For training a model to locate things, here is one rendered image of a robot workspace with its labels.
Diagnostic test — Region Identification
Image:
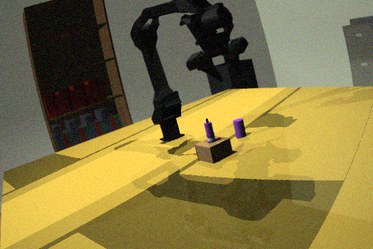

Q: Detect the brown block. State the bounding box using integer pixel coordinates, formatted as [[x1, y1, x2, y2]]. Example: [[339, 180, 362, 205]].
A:
[[194, 136, 233, 164]]

